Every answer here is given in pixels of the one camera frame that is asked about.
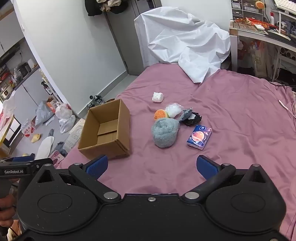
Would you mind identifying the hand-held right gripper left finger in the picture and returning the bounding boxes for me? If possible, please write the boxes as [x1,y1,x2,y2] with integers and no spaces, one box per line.
[35,155,122,203]

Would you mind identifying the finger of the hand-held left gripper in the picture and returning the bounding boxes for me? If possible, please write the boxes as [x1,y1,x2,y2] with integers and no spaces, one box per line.
[0,156,35,163]

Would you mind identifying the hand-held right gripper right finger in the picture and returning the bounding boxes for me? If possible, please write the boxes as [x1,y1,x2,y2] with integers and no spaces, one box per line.
[181,156,273,203]

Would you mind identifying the brown cardboard box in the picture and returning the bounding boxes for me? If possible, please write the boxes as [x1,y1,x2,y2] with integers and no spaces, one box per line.
[78,99,131,161]

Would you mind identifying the blue tissue packet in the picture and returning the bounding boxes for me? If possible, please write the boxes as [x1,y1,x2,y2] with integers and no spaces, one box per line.
[187,125,212,151]

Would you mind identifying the grey fluffy plush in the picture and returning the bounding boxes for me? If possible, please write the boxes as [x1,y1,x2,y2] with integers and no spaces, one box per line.
[151,117,180,149]

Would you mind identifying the grey patterned small pouch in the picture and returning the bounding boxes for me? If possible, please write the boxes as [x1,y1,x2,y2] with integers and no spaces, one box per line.
[179,108,194,122]

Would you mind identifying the clear bag with white filling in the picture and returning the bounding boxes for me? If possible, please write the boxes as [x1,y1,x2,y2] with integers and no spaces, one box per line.
[165,103,184,118]

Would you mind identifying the orange burger plush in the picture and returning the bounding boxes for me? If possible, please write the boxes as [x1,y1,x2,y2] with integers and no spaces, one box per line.
[154,109,169,121]

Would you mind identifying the person's left hand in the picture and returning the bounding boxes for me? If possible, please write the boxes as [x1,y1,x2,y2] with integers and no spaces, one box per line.
[0,194,18,235]

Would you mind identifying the white slipper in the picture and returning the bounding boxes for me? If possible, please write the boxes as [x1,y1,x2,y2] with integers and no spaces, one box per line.
[35,136,55,160]

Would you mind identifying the pack of water bottles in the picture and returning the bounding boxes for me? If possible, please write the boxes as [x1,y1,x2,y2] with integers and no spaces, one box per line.
[21,119,36,138]

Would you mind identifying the dotted beige package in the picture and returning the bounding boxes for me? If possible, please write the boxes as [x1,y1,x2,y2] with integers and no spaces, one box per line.
[62,118,86,153]

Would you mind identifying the grey plastic bag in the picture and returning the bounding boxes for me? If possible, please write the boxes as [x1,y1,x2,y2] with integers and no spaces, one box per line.
[35,101,56,127]

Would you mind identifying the black lace cloth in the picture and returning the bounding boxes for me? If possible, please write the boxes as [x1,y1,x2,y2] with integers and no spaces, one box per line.
[183,112,202,126]

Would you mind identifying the white bag with pink print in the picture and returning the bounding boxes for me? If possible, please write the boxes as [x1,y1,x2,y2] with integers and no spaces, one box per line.
[0,91,16,132]

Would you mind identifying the clear plastic bag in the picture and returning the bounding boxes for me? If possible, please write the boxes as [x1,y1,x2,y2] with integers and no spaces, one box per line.
[59,115,76,134]

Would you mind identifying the pink bed sheet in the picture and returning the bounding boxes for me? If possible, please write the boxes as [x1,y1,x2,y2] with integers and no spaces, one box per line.
[55,62,296,241]

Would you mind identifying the white and red plastic bag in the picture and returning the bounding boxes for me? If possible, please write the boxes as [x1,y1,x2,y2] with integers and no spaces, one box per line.
[55,103,73,120]

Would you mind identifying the grey sneaker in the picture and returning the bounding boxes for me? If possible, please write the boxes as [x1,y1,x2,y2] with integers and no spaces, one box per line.
[89,95,106,105]

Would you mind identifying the grey kitchen cabinet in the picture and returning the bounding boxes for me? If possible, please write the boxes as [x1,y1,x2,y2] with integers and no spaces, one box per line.
[0,66,63,139]

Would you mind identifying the black kitchen appliance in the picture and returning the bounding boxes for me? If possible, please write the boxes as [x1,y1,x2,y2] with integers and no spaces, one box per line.
[18,62,32,75]

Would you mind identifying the beige tote bag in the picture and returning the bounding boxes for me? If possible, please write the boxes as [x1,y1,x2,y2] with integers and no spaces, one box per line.
[251,44,273,78]

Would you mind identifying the grey wardrobe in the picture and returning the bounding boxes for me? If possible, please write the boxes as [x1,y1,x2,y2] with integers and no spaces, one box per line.
[104,0,162,76]

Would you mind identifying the white sheet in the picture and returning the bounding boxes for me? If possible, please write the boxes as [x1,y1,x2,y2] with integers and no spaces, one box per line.
[134,6,231,84]

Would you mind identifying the dark hanging clothes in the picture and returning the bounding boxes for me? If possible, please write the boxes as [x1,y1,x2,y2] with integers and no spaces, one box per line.
[84,0,129,16]

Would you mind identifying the white desktop drawer unit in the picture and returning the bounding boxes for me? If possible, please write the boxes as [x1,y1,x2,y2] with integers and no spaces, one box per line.
[231,0,243,18]

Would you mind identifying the white keyboard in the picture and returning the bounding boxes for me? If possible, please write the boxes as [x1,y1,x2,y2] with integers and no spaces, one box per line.
[274,0,296,12]

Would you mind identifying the white cable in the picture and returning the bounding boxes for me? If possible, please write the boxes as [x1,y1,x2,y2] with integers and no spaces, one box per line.
[278,100,296,118]

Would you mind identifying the white frame desk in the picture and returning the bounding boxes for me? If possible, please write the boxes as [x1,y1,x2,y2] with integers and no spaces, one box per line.
[229,20,296,80]

